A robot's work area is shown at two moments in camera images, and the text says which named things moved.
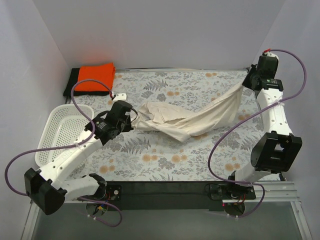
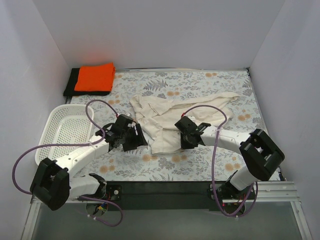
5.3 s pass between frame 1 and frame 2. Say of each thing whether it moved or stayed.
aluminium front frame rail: stayed
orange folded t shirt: stayed
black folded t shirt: stayed
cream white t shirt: moved
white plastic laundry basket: stayed
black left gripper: moved
